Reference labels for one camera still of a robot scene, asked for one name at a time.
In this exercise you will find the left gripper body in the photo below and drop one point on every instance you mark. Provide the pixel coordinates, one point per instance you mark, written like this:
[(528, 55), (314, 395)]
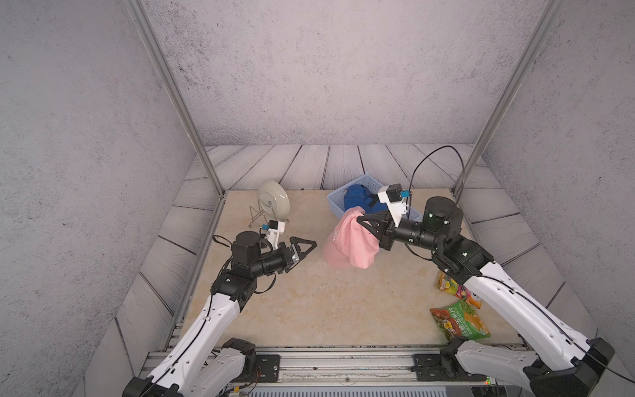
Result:
[(288, 261)]

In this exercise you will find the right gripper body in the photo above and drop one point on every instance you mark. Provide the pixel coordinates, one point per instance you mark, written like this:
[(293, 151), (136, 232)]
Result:
[(389, 235)]

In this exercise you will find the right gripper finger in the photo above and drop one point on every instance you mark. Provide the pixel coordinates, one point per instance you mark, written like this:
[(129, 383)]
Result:
[(375, 227), (379, 215)]

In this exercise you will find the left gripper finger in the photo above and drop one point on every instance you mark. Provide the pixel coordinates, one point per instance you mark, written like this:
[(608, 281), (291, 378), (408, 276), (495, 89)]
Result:
[(300, 255), (298, 243)]

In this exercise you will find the pink baseball cap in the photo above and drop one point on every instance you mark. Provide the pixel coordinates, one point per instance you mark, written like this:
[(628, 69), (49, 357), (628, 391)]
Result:
[(349, 244)]

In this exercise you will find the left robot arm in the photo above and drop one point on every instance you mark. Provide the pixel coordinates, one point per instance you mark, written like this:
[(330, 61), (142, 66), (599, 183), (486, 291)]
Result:
[(193, 368)]

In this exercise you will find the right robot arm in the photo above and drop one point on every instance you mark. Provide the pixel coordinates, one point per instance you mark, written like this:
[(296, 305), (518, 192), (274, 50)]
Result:
[(560, 361)]

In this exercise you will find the blue baseball cap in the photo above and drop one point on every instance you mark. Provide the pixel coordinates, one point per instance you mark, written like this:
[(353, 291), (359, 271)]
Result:
[(361, 196)]

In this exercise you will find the light blue plastic basket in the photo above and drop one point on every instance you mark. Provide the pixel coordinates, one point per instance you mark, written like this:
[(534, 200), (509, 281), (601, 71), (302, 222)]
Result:
[(336, 198)]

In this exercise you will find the white plate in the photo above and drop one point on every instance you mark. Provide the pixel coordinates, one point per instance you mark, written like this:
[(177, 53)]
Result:
[(273, 199)]

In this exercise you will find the red yellow snack bag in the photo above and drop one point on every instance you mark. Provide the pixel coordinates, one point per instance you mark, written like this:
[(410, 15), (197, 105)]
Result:
[(447, 285)]

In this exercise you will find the green snack bag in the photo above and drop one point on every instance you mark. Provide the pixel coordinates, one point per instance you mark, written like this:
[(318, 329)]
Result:
[(460, 320)]

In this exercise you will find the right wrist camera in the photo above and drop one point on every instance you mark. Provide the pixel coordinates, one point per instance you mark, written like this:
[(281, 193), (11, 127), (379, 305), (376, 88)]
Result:
[(396, 200)]

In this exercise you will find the wire plate rack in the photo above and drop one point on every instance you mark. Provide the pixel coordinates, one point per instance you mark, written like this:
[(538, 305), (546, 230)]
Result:
[(258, 216)]

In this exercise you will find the aluminium mounting rail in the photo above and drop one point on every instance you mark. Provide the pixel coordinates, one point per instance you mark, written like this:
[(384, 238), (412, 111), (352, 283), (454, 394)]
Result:
[(383, 371)]

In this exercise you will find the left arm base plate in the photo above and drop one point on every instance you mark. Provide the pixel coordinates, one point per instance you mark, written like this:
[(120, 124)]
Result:
[(265, 367)]

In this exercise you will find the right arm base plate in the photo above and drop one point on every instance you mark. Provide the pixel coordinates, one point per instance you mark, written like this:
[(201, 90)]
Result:
[(439, 367)]

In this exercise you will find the right frame post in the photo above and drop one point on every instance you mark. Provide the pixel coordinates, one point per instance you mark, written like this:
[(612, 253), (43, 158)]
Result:
[(546, 22)]

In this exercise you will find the frame post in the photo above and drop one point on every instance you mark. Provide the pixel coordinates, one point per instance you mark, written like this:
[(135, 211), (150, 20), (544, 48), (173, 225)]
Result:
[(157, 56), (546, 22)]

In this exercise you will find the left frame post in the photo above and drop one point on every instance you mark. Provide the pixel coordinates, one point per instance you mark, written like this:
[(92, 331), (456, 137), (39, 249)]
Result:
[(157, 56)]

